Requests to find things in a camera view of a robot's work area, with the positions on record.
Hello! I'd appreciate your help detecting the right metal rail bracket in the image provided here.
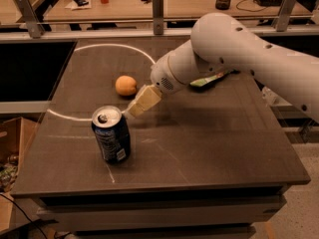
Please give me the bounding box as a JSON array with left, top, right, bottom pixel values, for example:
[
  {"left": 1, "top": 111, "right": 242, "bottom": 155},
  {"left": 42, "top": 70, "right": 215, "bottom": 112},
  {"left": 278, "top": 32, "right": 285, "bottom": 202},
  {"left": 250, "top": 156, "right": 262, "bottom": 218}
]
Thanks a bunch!
[{"left": 272, "top": 0, "right": 297, "bottom": 32}]

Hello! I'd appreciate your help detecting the black mesh cup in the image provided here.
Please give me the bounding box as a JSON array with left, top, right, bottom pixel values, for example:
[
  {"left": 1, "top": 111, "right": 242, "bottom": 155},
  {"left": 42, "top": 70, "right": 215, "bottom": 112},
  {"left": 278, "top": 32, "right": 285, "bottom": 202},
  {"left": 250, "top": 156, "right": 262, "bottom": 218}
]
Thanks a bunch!
[{"left": 215, "top": 0, "right": 231, "bottom": 10}]

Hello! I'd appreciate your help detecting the left metal rail bracket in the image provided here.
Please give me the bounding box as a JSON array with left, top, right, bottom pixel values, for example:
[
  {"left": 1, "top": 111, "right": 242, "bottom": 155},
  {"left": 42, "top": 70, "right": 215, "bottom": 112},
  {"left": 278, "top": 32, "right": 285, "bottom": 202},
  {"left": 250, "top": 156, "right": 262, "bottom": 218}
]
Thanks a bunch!
[{"left": 15, "top": 0, "right": 45, "bottom": 39}]

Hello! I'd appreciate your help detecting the green snack bag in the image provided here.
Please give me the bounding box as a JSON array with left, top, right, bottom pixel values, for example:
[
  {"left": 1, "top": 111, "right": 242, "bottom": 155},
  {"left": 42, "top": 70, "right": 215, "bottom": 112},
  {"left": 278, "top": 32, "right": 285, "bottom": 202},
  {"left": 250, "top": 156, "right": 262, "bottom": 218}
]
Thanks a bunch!
[{"left": 189, "top": 70, "right": 235, "bottom": 88}]

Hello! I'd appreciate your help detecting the grey table drawer unit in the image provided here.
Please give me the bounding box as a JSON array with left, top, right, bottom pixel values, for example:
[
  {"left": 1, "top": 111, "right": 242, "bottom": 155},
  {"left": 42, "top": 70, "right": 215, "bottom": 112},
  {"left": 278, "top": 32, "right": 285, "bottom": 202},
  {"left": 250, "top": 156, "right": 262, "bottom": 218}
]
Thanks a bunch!
[{"left": 37, "top": 185, "right": 286, "bottom": 231}]

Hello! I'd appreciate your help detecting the cardboard box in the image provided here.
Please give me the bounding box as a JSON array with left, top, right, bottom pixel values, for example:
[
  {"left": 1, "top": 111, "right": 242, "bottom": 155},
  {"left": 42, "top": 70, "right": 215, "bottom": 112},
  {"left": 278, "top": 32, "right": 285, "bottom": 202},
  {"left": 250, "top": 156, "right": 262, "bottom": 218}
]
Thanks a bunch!
[{"left": 0, "top": 118, "right": 38, "bottom": 234}]

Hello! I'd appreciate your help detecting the blue soda can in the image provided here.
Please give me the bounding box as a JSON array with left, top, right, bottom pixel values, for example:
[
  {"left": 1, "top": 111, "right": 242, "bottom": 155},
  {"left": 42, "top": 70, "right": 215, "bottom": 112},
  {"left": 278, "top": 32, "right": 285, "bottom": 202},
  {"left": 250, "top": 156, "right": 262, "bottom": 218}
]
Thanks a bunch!
[{"left": 92, "top": 106, "right": 131, "bottom": 164}]

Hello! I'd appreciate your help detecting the middle metal rail bracket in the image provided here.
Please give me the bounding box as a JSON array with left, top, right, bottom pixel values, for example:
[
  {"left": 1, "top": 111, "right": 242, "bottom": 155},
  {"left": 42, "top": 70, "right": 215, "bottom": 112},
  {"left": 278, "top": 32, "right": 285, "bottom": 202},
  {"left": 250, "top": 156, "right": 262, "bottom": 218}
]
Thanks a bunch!
[{"left": 153, "top": 0, "right": 163, "bottom": 35}]

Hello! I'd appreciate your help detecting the orange fruit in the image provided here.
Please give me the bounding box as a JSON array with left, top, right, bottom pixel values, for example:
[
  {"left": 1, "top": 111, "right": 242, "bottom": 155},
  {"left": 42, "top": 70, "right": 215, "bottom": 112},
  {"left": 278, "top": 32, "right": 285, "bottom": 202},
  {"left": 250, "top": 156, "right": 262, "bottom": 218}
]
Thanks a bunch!
[{"left": 116, "top": 76, "right": 137, "bottom": 97}]

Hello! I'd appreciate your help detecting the black cable on desk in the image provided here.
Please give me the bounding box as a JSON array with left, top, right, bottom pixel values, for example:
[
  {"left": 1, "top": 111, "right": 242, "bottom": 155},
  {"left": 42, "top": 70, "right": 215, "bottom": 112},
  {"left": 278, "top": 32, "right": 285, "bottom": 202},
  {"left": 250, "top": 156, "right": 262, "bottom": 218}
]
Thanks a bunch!
[{"left": 234, "top": 0, "right": 267, "bottom": 13}]

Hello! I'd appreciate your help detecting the black floor cable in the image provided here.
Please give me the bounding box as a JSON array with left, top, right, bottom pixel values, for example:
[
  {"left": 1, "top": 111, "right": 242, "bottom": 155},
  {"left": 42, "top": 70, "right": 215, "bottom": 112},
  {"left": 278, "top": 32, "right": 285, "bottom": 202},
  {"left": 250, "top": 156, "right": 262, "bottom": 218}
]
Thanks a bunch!
[{"left": 0, "top": 192, "right": 49, "bottom": 239}]

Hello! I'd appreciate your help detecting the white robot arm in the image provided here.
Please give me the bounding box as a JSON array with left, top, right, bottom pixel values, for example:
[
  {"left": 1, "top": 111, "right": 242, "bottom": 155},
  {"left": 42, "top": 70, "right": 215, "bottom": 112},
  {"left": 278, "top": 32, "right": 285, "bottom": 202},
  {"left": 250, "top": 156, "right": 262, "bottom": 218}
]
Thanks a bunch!
[{"left": 124, "top": 13, "right": 319, "bottom": 121}]

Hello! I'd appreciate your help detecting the metal rail bracket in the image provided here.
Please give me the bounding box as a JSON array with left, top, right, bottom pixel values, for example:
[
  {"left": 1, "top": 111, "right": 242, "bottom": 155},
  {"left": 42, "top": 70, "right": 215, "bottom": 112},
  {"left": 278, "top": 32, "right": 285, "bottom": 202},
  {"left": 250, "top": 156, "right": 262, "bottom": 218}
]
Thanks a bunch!
[
  {"left": 15, "top": 0, "right": 45, "bottom": 39},
  {"left": 153, "top": 0, "right": 163, "bottom": 35},
  {"left": 272, "top": 0, "right": 297, "bottom": 32}
]

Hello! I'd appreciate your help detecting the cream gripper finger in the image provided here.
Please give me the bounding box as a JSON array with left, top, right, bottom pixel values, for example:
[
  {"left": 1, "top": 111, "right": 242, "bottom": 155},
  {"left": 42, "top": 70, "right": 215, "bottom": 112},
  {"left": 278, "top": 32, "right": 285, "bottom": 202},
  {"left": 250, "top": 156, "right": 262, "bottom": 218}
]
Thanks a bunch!
[{"left": 126, "top": 101, "right": 144, "bottom": 118}]

